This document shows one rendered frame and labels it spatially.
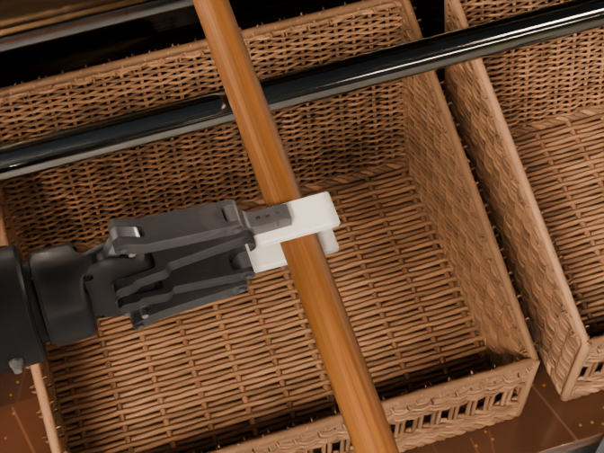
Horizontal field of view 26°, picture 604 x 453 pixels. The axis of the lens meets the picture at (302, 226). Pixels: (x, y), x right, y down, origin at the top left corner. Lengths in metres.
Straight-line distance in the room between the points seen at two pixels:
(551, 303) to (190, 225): 0.71
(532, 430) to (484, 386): 0.15
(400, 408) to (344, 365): 0.53
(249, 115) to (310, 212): 0.11
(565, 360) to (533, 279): 0.11
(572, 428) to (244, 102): 0.73
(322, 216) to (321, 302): 0.07
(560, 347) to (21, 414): 0.66
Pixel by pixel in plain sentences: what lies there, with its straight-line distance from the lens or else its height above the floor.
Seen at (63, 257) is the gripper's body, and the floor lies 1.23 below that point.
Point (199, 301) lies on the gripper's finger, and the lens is 1.05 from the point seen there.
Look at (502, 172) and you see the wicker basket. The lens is 1.62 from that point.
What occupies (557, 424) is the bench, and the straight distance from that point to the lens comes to 1.65.
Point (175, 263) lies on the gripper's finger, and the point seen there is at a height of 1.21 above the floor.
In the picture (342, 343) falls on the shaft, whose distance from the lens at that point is 0.96.
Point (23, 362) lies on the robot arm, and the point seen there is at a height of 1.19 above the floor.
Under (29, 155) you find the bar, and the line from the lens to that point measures 1.11.
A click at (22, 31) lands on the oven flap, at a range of 1.49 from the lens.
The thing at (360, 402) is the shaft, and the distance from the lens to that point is 0.95.
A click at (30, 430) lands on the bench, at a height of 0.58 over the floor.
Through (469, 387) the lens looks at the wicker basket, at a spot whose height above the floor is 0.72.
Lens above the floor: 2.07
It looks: 58 degrees down
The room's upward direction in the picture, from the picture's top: straight up
